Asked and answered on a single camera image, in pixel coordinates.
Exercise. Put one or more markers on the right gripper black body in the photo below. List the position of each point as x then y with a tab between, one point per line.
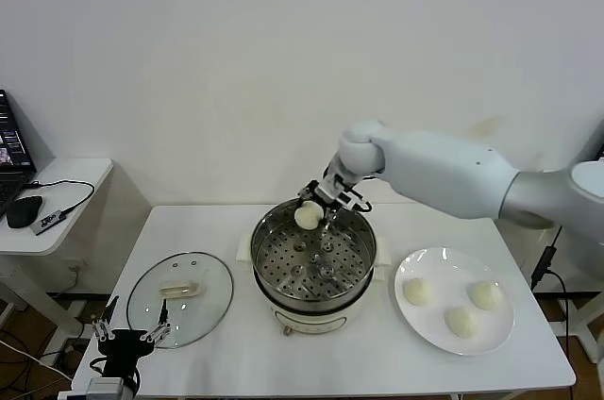
331	192

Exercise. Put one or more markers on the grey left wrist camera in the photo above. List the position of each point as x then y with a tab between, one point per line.
105	388

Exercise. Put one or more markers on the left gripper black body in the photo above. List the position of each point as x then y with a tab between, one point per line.
125	345

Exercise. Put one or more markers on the white wall socket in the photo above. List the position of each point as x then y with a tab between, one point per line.
79	268

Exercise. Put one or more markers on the black computer mouse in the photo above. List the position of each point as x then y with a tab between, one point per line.
23	211

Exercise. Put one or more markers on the white round plate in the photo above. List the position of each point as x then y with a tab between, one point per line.
439	334

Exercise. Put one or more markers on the glass pot lid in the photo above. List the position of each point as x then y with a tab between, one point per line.
203	315

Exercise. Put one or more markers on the white steamed baozi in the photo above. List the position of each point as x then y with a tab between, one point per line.
307	217
486	296
462	322
417	292

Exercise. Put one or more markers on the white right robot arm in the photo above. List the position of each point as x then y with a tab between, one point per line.
448	169

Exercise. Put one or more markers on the open black laptop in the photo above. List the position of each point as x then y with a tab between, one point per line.
601	145
14	145

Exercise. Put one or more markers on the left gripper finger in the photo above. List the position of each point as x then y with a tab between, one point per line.
160	330
103	329

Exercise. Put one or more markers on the stainless steel steamer basket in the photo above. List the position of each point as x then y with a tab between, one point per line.
283	268

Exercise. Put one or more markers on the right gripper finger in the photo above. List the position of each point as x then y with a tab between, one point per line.
330	216
307	192

